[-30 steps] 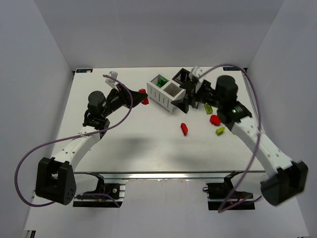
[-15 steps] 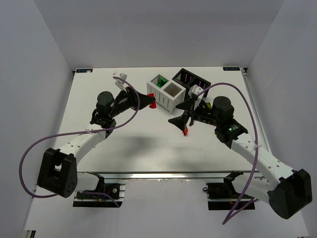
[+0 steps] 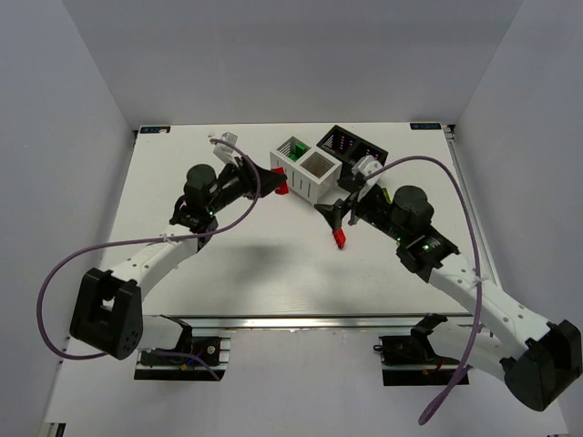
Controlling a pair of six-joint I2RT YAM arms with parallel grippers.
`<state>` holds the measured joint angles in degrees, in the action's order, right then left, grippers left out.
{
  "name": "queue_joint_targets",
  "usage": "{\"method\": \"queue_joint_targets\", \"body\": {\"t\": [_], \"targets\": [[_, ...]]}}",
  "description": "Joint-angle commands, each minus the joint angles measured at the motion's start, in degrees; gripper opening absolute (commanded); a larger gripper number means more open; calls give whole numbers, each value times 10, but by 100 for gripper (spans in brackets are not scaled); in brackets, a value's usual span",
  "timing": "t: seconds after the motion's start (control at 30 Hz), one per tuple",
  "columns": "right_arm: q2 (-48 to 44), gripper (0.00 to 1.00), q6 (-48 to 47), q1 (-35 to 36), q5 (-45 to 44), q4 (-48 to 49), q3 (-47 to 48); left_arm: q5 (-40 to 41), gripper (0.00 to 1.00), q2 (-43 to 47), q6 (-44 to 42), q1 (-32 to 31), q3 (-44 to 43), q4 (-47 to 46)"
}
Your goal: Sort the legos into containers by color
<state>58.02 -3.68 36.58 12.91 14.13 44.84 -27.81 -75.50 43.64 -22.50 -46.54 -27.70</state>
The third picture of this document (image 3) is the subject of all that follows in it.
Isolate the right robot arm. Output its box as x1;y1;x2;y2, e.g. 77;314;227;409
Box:
315;186;582;412

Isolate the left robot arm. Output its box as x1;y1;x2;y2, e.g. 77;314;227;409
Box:
69;162;287;360

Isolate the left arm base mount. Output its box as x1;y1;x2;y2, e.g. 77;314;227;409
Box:
134;316;231;381

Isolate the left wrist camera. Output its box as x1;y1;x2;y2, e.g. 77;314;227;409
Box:
210;132;238;166

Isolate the aluminium table rail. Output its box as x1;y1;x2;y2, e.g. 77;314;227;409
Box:
140;315;488;332

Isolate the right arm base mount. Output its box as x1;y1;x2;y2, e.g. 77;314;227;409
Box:
373;313;459;387

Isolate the black slotted container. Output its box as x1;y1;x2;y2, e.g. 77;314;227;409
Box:
316;125;388;178

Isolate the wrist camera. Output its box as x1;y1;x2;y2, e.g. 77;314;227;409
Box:
210;132;238;166
352;155;383;188

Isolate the green long lego piece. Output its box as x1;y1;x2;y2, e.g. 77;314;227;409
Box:
287;141;310;162

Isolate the left blue table label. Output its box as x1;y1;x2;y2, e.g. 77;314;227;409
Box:
138;126;171;135

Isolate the yellow green long brick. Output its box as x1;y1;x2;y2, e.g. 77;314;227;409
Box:
382;188;392;204

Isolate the red curved lego brick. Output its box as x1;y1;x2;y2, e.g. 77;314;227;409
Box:
332;229;346;249

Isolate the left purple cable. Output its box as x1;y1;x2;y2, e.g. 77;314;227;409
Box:
36;139;265;361

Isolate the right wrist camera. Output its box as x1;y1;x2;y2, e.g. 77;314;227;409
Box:
352;155;383;188

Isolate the white slotted container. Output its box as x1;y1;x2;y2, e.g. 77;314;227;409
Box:
270;137;342;205

